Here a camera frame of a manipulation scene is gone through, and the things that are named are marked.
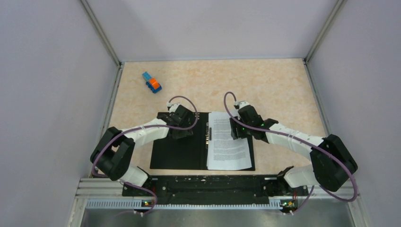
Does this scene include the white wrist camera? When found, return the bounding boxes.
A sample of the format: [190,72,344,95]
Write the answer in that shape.
[166,102,181,113]
[234,101,250,110]

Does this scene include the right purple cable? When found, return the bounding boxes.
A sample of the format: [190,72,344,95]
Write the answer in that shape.
[223,91,359,203]

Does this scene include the white slotted cable duct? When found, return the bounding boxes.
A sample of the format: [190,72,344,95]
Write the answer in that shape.
[86,199,283,210]

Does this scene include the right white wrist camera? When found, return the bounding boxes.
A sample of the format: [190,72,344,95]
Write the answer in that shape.
[234,101,250,110]

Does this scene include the purple cable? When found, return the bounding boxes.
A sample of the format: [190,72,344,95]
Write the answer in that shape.
[223,91,359,203]
[91,95,199,217]

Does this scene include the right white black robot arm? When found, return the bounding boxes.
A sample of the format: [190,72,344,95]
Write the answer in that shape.
[230,101,358,195]

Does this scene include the teal folder black inside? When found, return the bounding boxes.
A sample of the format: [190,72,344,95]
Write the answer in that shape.
[150,113,255,171]

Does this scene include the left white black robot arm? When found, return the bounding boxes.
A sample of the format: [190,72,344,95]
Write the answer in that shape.
[90,103,199,195]

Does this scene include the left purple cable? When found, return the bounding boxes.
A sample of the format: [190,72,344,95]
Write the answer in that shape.
[91,95,199,217]

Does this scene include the left aluminium frame post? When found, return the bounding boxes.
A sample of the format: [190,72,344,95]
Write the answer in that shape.
[78,0,122,68]

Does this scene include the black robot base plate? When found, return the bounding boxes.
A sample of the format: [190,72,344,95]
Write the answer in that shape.
[122,175,308,205]

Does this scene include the printed paper sheet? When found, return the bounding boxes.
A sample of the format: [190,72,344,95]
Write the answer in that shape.
[207,112,253,171]

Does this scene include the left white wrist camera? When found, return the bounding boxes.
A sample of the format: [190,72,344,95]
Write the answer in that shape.
[166,102,181,113]

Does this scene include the aluminium frame post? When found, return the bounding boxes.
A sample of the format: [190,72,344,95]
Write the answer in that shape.
[78,0,122,68]
[304,0,348,65]

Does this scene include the right aluminium frame post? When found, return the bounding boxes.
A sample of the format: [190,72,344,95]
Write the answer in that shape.
[304,0,348,65]

